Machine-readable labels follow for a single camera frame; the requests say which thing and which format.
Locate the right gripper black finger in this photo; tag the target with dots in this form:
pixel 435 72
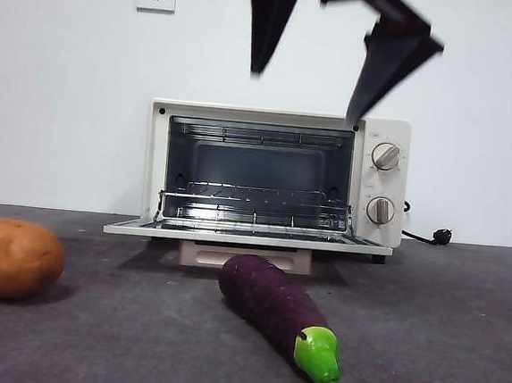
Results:
pixel 385 73
pixel 273 18

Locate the beige oven knob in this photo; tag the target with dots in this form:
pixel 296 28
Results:
pixel 380 210
pixel 385 155

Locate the white toaster oven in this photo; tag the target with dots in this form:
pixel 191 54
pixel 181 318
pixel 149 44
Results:
pixel 382 184

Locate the purple eggplant green stem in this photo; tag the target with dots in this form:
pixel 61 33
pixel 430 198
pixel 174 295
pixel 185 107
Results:
pixel 269 300

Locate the brown potato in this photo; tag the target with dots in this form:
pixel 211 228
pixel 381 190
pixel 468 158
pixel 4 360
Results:
pixel 8 259

